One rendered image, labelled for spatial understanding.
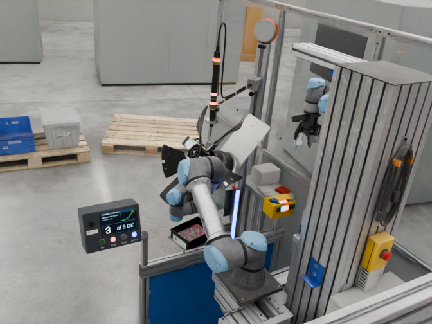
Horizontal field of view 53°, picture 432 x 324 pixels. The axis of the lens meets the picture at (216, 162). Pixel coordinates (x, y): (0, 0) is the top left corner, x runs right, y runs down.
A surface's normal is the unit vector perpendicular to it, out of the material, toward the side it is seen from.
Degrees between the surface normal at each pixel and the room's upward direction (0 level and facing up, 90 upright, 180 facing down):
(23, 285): 0
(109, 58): 90
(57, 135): 95
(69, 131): 95
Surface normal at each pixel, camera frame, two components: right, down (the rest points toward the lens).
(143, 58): 0.31, 0.44
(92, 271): 0.07, -0.89
